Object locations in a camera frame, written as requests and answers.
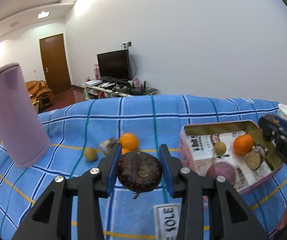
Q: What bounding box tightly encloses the printed paper liner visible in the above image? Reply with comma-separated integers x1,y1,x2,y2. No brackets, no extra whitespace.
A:
185,131,272,190

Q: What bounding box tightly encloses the dark brown round fruit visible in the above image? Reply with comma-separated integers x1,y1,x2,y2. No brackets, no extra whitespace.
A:
118,151,162,200

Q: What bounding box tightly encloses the black router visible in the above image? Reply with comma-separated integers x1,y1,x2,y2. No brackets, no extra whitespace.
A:
131,81,147,95

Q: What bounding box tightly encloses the black television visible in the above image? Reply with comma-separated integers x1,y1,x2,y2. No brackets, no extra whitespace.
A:
97,49,131,81

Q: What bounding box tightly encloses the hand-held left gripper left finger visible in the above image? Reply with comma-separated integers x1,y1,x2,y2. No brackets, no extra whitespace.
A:
11,144,122,240

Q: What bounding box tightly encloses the black power cable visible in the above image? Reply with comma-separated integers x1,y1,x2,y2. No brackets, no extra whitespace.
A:
129,52,138,80

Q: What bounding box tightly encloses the orange leather armchair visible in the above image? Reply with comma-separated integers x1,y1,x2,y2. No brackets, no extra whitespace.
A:
24,80,54,110

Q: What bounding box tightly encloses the pink tin box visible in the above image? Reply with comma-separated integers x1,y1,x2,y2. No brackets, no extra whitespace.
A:
179,120,286,197

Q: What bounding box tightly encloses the brown wooden door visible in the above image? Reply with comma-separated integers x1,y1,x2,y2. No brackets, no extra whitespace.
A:
39,33,73,95

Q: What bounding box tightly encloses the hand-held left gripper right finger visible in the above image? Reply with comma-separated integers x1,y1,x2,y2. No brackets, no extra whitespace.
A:
158,144,270,240

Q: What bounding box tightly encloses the pink tumbler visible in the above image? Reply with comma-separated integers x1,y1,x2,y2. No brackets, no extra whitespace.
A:
0,63,51,169

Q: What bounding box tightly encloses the small yellow-green round fruit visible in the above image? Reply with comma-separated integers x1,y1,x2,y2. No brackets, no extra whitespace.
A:
213,142,227,156
84,147,98,162

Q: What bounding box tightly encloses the purple round fruit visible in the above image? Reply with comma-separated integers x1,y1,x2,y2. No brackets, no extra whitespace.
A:
205,162,235,185

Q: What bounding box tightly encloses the blue plaid blanket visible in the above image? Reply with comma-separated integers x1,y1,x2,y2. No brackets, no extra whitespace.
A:
0,94,287,240

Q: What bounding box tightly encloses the white tv stand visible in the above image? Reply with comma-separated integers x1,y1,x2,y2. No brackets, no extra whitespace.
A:
82,81,158,100

